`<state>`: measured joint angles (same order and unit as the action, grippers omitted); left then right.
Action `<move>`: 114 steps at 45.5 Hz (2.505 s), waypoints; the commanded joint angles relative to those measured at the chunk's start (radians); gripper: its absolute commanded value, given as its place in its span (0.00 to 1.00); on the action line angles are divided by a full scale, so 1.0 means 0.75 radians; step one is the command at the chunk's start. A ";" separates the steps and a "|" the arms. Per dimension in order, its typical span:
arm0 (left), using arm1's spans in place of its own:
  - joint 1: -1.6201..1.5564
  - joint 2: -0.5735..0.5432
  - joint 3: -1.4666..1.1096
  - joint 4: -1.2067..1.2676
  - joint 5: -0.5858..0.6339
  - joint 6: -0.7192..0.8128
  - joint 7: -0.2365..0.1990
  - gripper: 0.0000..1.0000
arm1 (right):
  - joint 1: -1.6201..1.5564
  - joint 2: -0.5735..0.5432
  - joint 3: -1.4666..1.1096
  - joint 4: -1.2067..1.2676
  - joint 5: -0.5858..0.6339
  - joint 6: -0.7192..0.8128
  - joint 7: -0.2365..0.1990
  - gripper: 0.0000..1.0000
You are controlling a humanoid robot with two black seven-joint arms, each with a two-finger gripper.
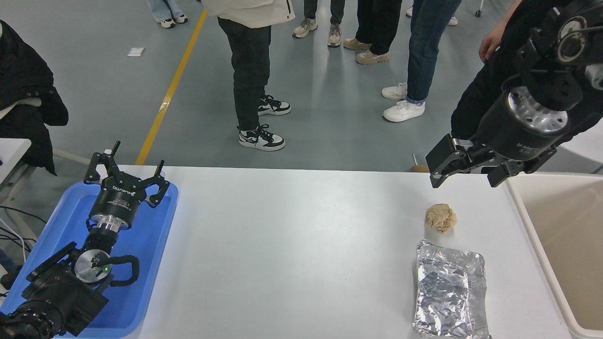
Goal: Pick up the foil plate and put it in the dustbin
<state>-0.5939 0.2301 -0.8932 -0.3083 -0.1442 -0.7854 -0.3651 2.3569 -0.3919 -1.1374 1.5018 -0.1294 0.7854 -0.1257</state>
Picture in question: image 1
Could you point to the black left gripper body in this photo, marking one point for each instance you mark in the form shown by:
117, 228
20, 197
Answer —
118, 197

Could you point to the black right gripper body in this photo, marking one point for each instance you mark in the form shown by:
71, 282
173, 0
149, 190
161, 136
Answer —
513, 136

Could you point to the silver foil tray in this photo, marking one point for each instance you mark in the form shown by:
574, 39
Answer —
447, 292

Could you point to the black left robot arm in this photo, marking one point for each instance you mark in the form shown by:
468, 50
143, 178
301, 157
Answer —
61, 292

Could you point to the metal floor plate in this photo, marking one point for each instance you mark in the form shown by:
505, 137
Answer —
419, 159

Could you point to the person's hand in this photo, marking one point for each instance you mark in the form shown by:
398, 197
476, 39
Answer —
490, 44

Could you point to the crumpled tan paper ball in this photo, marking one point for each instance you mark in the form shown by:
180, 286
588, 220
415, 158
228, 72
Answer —
441, 218

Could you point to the blue plastic tray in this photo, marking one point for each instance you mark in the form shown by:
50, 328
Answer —
141, 263

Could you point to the white chair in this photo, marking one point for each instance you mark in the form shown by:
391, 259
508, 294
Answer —
586, 141

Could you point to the white side table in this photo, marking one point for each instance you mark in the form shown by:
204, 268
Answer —
12, 150

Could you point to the large pale bin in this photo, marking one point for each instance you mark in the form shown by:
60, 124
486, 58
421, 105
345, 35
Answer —
574, 245

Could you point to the seated person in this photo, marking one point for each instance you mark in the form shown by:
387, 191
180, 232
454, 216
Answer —
28, 84

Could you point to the wheeled stand leg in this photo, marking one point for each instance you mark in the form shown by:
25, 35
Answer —
478, 12

